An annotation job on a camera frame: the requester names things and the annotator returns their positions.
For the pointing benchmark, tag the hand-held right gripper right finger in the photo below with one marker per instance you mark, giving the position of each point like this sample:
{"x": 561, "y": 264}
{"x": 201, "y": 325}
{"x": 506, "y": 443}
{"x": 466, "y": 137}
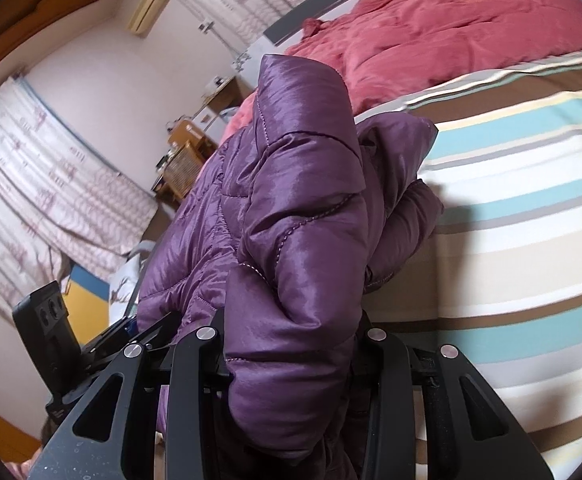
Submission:
{"x": 386, "y": 360}

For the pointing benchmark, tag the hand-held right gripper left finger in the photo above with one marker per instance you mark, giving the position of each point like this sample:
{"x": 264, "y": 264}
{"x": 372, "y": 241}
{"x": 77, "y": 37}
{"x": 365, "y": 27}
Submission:
{"x": 196, "y": 365}

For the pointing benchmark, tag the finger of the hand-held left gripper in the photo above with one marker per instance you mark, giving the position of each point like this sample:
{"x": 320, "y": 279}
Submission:
{"x": 116, "y": 337}

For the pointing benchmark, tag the purple quilted down jacket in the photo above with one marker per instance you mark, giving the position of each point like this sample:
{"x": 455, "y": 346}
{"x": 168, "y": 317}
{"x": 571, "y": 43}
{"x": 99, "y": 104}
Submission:
{"x": 296, "y": 210}

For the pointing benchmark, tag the yellow and blue board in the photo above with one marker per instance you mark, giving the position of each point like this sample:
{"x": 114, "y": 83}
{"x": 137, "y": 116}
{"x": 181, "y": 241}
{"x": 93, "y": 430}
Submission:
{"x": 86, "y": 310}

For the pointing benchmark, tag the white patterned cloth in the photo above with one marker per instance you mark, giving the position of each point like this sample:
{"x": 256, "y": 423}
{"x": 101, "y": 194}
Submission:
{"x": 121, "y": 285}

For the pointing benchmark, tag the pink striped cloth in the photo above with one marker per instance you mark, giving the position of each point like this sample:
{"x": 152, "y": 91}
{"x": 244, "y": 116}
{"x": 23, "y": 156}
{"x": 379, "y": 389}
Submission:
{"x": 21, "y": 470}

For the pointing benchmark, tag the pink patterned wardrobe curtain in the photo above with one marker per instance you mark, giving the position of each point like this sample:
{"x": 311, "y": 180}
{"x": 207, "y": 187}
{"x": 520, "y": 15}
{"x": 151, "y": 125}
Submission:
{"x": 46, "y": 185}

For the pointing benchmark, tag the rattan wooden cabinet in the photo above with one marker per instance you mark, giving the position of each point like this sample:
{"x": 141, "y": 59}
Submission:
{"x": 183, "y": 165}

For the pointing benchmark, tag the striped bed sheet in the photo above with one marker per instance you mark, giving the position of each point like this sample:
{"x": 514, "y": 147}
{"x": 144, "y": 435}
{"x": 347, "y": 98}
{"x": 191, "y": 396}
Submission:
{"x": 521, "y": 210}

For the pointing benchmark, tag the wooden nightstand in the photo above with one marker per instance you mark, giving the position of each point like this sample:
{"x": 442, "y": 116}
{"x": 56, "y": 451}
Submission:
{"x": 226, "y": 97}

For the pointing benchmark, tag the brown wooden wardrobe top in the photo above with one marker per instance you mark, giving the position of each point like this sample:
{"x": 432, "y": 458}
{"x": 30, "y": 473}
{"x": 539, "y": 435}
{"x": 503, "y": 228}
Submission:
{"x": 46, "y": 0}

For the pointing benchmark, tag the beige air conditioner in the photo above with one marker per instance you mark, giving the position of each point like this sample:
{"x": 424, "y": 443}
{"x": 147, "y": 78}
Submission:
{"x": 148, "y": 7}

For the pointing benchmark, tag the red comforter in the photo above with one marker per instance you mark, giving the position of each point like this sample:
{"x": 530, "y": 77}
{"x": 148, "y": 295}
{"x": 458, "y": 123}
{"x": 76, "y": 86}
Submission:
{"x": 446, "y": 25}

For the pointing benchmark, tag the grey and white headboard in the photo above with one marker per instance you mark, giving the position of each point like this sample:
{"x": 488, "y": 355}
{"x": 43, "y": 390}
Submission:
{"x": 301, "y": 15}

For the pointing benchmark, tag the white wall power strip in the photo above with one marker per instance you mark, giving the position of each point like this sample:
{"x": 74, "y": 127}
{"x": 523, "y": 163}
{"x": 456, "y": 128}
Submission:
{"x": 207, "y": 25}

